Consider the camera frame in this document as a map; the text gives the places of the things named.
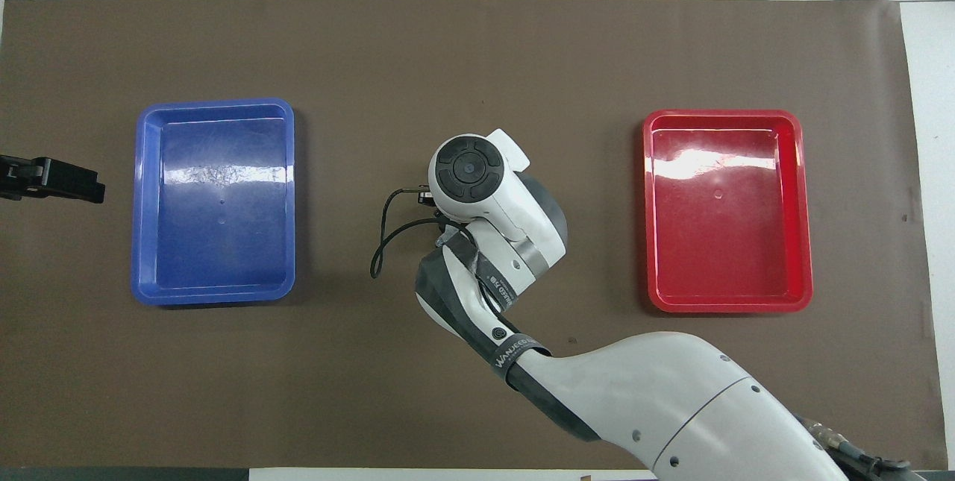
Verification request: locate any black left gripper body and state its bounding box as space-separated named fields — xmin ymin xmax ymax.
xmin=0 ymin=155 xmax=48 ymax=201

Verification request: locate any blue plastic tray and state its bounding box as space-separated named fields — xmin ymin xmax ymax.
xmin=131 ymin=98 xmax=297 ymax=307

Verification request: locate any brown table mat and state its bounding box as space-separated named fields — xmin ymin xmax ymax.
xmin=0 ymin=0 xmax=948 ymax=471

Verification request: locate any red plastic tray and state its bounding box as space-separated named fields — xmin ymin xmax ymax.
xmin=642 ymin=109 xmax=814 ymax=315

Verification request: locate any base cable with brass connector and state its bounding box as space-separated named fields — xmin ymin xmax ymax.
xmin=792 ymin=412 xmax=927 ymax=481

